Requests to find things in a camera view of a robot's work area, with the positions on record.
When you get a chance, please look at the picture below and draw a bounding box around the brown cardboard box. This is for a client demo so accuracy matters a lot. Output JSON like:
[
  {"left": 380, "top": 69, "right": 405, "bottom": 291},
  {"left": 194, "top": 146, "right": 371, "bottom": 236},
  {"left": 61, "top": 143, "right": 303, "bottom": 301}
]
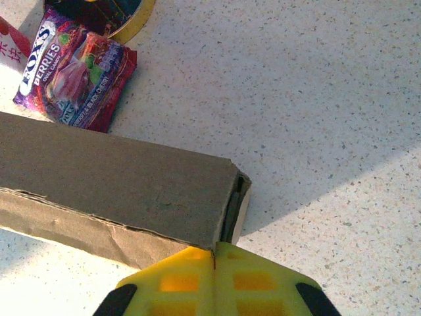
[{"left": 0, "top": 111, "right": 253, "bottom": 271}]

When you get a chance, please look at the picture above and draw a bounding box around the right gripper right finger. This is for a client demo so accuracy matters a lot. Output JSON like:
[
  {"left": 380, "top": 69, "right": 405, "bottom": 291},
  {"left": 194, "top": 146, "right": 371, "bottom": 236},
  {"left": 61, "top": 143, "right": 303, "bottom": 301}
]
[{"left": 213, "top": 242, "right": 343, "bottom": 316}]

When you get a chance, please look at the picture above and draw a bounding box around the black round tin gold rim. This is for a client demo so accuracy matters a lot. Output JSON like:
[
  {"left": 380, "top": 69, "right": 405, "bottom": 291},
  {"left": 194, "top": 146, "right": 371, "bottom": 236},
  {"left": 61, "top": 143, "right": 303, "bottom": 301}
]
[{"left": 44, "top": 0, "right": 157, "bottom": 45}]

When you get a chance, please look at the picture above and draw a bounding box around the red white printed packet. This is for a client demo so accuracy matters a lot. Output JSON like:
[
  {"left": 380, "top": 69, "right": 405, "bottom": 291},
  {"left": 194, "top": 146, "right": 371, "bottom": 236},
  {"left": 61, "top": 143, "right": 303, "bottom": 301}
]
[{"left": 0, "top": 15, "right": 33, "bottom": 66}]

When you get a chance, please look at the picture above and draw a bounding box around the purple berries candy bag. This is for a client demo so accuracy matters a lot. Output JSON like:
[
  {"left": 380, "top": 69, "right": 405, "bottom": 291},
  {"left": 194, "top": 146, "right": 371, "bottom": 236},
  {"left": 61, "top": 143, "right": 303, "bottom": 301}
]
[{"left": 12, "top": 5, "right": 138, "bottom": 134}]

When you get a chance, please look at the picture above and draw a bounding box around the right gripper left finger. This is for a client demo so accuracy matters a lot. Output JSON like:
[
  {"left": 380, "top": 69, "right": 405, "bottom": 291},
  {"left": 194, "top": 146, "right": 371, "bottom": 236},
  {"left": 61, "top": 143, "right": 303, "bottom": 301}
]
[{"left": 93, "top": 246, "right": 217, "bottom": 316}]

